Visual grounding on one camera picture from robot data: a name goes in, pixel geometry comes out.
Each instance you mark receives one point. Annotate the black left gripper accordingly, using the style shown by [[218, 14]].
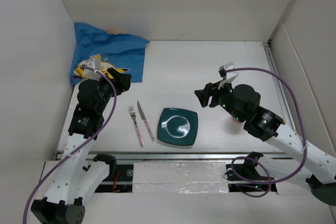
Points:
[[120, 81]]

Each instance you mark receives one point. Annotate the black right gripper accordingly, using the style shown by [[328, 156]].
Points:
[[210, 89]]

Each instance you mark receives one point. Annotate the pink plastic cup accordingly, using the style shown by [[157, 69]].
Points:
[[237, 121]]

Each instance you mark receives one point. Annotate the pink handled fork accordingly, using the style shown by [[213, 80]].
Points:
[[133, 117]]

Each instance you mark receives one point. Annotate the blue Pikachu placemat cloth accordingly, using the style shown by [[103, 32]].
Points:
[[124, 52]]

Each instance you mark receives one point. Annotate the dark green square plate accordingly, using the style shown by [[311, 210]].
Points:
[[177, 127]]

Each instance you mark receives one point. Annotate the pink handled knife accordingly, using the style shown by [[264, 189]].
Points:
[[142, 115]]

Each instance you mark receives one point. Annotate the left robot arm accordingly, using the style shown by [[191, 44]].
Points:
[[73, 185]]

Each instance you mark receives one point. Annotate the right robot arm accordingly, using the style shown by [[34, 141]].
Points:
[[317, 173]]

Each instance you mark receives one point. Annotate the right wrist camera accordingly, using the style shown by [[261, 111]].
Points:
[[228, 73]]

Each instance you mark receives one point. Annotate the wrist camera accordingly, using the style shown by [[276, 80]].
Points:
[[228, 73], [92, 68]]

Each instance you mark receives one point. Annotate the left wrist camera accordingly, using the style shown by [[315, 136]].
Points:
[[92, 68]]

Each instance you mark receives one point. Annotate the aluminium rail frame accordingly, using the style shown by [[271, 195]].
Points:
[[173, 70]]

